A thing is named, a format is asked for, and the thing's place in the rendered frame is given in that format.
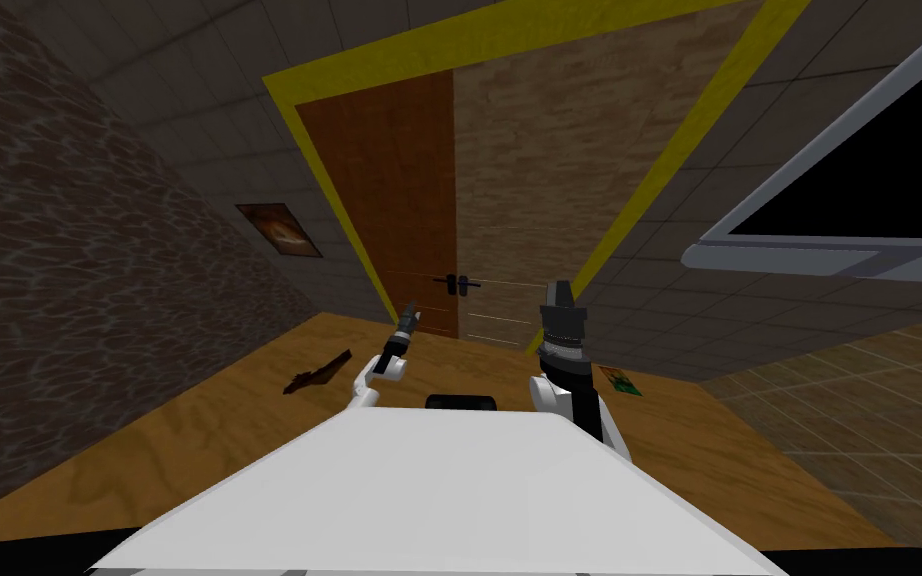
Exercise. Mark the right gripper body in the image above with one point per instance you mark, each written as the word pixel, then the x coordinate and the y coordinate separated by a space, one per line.
pixel 563 323

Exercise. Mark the brown framed wall picture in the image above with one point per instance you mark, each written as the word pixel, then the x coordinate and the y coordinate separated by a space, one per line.
pixel 281 230

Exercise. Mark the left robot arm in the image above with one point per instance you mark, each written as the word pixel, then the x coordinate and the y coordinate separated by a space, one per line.
pixel 370 380

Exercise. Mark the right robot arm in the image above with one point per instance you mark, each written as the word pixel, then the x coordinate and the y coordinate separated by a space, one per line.
pixel 577 396

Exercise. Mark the grey framed window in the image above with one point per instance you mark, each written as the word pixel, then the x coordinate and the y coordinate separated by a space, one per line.
pixel 869 160

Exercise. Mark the orange-brown door leaf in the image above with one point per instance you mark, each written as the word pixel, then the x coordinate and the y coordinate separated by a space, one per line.
pixel 389 200

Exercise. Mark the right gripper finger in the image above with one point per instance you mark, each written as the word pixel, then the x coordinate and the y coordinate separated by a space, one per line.
pixel 554 293
pixel 568 294

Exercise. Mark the dark brown flat object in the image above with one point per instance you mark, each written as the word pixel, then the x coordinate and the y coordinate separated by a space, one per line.
pixel 318 374

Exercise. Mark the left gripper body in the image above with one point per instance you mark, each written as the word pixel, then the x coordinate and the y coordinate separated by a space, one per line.
pixel 406 326

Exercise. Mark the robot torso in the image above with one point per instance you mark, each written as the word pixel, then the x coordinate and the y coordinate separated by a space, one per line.
pixel 429 496

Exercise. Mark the green flat picture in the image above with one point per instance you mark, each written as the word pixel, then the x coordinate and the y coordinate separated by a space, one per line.
pixel 621 382

